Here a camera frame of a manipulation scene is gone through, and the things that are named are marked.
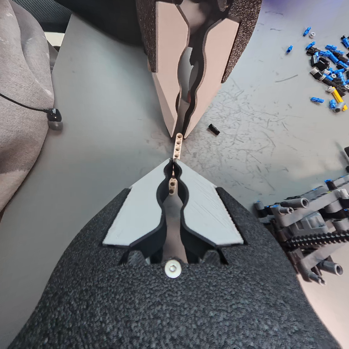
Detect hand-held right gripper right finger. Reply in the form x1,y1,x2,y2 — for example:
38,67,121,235
173,159,244,247

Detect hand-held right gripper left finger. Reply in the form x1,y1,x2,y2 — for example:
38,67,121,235
102,159,175,248

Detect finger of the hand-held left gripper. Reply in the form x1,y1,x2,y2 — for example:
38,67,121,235
183,19,240,139
147,1,190,138

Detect white perforated toy beam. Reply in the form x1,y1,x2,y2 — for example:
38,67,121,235
168,133,184,196

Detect black office chair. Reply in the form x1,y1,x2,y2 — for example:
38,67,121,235
35,0,149,74

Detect pile of small toy pins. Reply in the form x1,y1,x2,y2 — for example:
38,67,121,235
286,26,349,113

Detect grey toy chassis assembly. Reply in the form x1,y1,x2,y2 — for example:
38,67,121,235
254,174,349,285

